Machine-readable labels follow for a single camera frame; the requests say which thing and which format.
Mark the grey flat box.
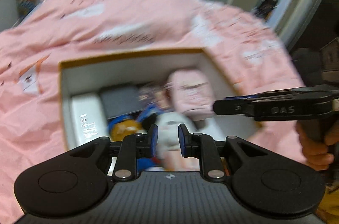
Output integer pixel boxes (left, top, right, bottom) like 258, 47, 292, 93
99, 84, 144, 120

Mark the white booklet in box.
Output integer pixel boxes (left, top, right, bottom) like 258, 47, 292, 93
71, 93, 109, 146

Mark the pink bed quilt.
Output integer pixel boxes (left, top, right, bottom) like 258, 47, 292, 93
1, 0, 302, 223

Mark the white round plush toy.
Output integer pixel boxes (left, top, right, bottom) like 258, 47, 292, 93
156, 112, 199, 171

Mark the orange cardboard box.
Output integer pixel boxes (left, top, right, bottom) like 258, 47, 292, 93
58, 47, 263, 152

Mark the brown dog plush toy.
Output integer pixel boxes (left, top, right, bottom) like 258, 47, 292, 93
108, 103, 165, 172

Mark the right human hand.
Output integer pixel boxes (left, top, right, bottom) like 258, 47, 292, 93
295, 121, 338, 171

